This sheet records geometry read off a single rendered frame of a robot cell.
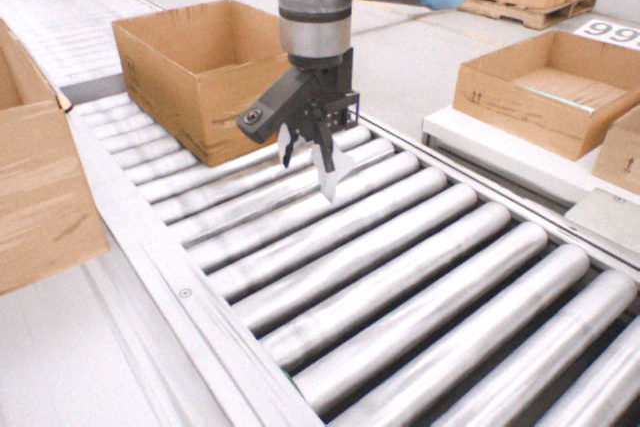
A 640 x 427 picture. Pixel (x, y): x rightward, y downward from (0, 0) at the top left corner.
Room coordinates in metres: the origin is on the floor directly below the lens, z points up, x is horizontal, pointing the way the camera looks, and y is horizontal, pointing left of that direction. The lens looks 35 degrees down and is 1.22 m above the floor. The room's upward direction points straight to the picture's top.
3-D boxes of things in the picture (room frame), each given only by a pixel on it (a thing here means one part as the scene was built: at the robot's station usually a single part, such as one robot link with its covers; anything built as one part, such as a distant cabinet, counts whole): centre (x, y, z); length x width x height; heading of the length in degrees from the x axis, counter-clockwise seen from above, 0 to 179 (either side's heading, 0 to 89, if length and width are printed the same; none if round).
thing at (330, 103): (0.61, -0.01, 0.94); 0.09 x 0.08 x 0.12; 127
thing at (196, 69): (0.95, 0.20, 0.83); 0.39 x 0.29 x 0.17; 39
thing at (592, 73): (0.96, -0.53, 0.80); 0.38 x 0.28 x 0.10; 128
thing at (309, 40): (0.60, 0.00, 1.02); 0.10 x 0.09 x 0.05; 37
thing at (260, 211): (0.64, 0.03, 0.70); 0.46 x 0.01 x 0.09; 127
